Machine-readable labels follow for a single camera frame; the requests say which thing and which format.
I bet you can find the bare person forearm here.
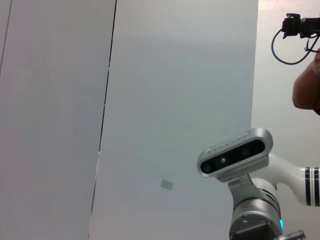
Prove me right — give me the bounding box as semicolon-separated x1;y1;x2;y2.
291;51;320;111

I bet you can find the silver plug connector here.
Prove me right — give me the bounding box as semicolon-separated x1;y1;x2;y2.
279;229;306;240

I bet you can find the grey wall label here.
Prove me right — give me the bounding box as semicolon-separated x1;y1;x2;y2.
160;178;174;191

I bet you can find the silver head depth camera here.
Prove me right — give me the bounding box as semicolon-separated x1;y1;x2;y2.
197;127;274;178

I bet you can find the dark looped camera cable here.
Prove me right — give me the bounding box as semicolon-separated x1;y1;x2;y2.
271;29;320;66

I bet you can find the black camera on mount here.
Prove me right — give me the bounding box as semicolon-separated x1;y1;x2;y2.
281;13;320;40

